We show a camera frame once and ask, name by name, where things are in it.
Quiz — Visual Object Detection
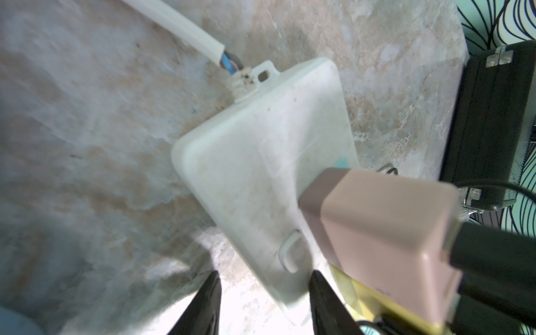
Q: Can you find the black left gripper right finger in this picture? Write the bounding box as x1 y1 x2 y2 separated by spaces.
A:
308 270 364 335

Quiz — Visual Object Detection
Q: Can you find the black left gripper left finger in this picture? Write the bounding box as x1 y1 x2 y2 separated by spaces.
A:
168 270 222 335

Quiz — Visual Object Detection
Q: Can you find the yellow USB charger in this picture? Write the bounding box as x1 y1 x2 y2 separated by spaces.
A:
329 264 445 334

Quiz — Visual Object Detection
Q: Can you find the pink end USB charger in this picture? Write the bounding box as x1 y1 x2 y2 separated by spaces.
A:
299 167 461 324

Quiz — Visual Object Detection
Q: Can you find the white long power strip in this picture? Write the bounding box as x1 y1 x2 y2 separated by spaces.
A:
171 57 359 325

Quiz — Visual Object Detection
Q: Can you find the blue round power socket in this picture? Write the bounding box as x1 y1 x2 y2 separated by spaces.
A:
1 307 35 335

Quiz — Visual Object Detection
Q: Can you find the black briefcase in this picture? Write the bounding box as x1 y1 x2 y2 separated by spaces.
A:
439 39 536 212

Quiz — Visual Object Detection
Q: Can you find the white power cable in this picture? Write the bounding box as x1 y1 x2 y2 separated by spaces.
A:
121 0 244 76

